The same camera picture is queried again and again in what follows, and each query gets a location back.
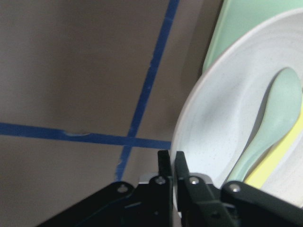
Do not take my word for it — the yellow plastic fork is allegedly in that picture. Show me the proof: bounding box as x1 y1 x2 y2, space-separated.
245 113 303 189

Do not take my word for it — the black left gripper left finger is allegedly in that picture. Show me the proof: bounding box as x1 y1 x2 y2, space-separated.
40 150 173 227

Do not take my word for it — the mint green tray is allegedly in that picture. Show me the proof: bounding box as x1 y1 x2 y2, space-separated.
202 0 303 72

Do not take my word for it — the pale green spoon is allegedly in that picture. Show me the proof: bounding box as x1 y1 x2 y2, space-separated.
227 68 302 182

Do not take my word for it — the white round plate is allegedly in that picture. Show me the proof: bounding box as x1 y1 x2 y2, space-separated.
170 8 303 209

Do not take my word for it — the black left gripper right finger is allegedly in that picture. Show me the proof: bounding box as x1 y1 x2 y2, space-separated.
174 151 303 227

